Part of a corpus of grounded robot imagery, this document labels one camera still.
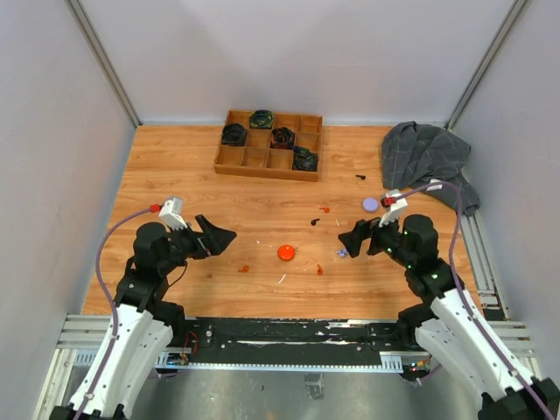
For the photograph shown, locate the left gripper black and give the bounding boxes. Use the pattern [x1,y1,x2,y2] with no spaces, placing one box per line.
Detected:
[159,213,236,274]

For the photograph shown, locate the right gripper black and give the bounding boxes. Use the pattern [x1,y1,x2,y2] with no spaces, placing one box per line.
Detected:
[338,208,415,269]

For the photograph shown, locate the orange earbud charging case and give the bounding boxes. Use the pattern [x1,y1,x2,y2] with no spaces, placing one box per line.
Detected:
[277,244,296,262]

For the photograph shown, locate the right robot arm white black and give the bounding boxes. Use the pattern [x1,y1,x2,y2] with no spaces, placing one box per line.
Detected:
[339,214,559,419]

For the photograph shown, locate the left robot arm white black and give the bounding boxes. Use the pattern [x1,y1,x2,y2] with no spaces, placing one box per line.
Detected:
[50,214,237,419]

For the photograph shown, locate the lilac earbud charging case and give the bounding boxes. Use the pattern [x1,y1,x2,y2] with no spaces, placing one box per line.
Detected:
[361,197,379,213]

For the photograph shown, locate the wooden compartment tray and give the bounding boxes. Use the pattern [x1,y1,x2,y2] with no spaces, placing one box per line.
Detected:
[213,109,323,182]

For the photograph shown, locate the grey checked cloth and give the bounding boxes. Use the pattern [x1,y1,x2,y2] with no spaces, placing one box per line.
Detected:
[381,121,480,216]

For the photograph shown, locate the rolled dark belt left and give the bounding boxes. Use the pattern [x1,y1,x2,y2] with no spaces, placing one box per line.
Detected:
[220,123,248,146]

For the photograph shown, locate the rolled dark belt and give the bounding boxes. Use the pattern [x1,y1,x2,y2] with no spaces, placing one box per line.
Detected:
[270,127,295,150]
[220,123,248,146]

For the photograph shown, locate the rolled dark belt centre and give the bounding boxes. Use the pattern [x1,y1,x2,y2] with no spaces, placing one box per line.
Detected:
[270,127,295,150]

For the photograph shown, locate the rolled green belt top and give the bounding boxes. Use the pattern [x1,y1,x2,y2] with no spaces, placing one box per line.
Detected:
[248,109,275,130]

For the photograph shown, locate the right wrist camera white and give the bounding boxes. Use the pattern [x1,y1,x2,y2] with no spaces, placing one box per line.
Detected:
[378,189,408,228]

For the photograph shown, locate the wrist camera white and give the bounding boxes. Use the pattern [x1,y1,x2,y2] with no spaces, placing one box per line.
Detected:
[378,189,408,228]
[158,196,187,230]

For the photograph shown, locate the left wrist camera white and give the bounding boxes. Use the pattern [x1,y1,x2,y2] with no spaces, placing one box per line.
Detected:
[158,196,187,230]

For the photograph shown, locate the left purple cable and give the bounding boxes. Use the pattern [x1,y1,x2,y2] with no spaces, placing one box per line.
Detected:
[72,203,161,420]

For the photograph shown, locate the purple cable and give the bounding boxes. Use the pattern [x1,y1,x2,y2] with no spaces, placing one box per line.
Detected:
[72,203,161,420]
[393,180,560,420]

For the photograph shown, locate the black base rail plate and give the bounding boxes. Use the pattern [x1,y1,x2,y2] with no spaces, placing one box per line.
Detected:
[156,318,422,370]

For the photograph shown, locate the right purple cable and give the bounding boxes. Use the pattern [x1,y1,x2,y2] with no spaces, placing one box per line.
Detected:
[393,180,560,420]

